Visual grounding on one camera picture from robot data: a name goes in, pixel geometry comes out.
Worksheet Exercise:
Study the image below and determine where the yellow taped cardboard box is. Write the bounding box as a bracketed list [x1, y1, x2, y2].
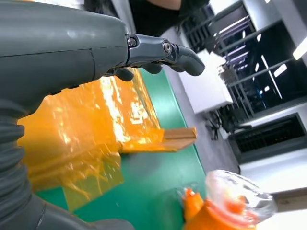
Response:
[17, 68, 197, 213]

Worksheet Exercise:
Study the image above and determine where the white table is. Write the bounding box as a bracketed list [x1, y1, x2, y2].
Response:
[179, 49, 234, 115]

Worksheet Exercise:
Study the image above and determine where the black metal shelving rack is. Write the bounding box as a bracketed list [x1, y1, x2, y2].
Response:
[182, 0, 307, 120]

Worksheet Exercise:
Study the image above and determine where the person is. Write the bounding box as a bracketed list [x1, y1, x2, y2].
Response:
[84, 0, 210, 37]

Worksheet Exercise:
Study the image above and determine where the grey framed dark cabinet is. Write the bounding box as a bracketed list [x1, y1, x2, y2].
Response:
[228, 113, 307, 164]

